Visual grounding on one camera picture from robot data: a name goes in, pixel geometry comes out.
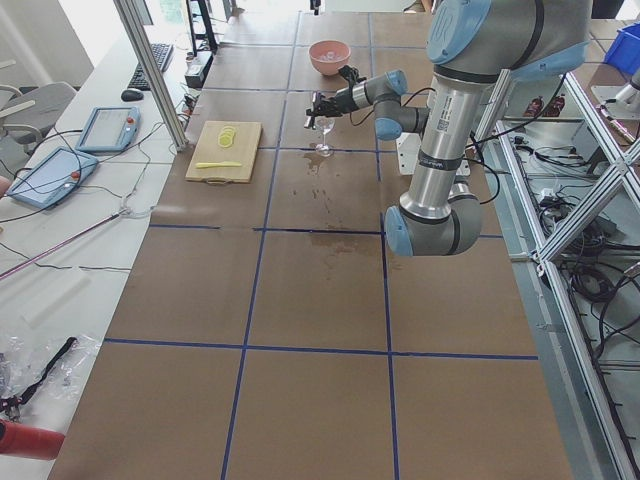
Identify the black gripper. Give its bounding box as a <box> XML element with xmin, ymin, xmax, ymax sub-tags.
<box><xmin>306</xmin><ymin>88</ymin><xmax>354</xmax><ymax>117</ymax></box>

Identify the steel double jigger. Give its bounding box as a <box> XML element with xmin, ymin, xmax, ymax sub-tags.
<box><xmin>304</xmin><ymin>100</ymin><xmax>318</xmax><ymax>129</ymax></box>

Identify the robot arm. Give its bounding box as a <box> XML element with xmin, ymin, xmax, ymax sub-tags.
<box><xmin>306</xmin><ymin>0</ymin><xmax>592</xmax><ymax>256</ymax></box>
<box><xmin>606</xmin><ymin>68</ymin><xmax>640</xmax><ymax>113</ymax></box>

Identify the clear wine glass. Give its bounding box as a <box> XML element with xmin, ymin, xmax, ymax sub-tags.
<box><xmin>315</xmin><ymin>117</ymin><xmax>335</xmax><ymax>157</ymax></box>

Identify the pile of clear ice cubes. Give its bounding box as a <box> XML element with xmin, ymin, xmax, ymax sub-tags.
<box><xmin>319</xmin><ymin>50</ymin><xmax>344</xmax><ymax>63</ymax></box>

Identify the pink plastic bowl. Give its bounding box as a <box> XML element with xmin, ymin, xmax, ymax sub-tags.
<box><xmin>308</xmin><ymin>40</ymin><xmax>351</xmax><ymax>76</ymax></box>

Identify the bamboo cutting board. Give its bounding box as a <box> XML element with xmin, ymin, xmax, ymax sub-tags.
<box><xmin>185</xmin><ymin>121</ymin><xmax>262</xmax><ymax>183</ymax></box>

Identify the yellow plastic knife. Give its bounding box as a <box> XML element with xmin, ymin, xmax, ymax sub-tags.
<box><xmin>195</xmin><ymin>161</ymin><xmax>243</xmax><ymax>169</ymax></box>

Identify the black keyboard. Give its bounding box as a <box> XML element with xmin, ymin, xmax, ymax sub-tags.
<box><xmin>127</xmin><ymin>43</ymin><xmax>175</xmax><ymax>91</ymax></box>

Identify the black computer mouse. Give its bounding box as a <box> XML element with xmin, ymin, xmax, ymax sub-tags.
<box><xmin>120</xmin><ymin>88</ymin><xmax>144</xmax><ymax>102</ymax></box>

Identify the blue teach pendant far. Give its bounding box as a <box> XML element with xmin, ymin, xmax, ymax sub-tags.
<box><xmin>76</xmin><ymin>106</ymin><xmax>140</xmax><ymax>155</ymax></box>

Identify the blue teach pendant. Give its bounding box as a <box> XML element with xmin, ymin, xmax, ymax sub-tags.
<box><xmin>76</xmin><ymin>106</ymin><xmax>140</xmax><ymax>155</ymax></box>
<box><xmin>6</xmin><ymin>147</ymin><xmax>98</xmax><ymax>209</ymax></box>

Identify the blue teach pendant near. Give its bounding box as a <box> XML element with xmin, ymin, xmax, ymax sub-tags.
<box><xmin>6</xmin><ymin>147</ymin><xmax>98</xmax><ymax>209</ymax></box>

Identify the grey office chair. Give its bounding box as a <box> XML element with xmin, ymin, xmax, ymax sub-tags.
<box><xmin>1</xmin><ymin>82</ymin><xmax>76</xmax><ymax>153</ymax></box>

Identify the blue storage bin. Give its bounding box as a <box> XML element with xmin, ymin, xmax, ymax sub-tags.
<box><xmin>604</xmin><ymin>23</ymin><xmax>640</xmax><ymax>74</ymax></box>

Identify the crumpled clear plastic bag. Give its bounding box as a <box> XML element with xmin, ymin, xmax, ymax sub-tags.
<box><xmin>1</xmin><ymin>334</ymin><xmax>102</xmax><ymax>405</ymax></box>

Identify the red cylinder object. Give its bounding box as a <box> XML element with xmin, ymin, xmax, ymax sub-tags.
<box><xmin>0</xmin><ymin>420</ymin><xmax>65</xmax><ymax>460</ymax></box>

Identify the aluminium frame post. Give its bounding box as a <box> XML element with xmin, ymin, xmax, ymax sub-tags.
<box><xmin>113</xmin><ymin>0</ymin><xmax>188</xmax><ymax>152</ymax></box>

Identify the aluminium frame truss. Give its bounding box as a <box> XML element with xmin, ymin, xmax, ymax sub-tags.
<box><xmin>478</xmin><ymin>70</ymin><xmax>639</xmax><ymax>479</ymax></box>

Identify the black strap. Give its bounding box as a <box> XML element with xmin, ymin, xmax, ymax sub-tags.
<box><xmin>0</xmin><ymin>336</ymin><xmax>78</xmax><ymax>411</ymax></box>

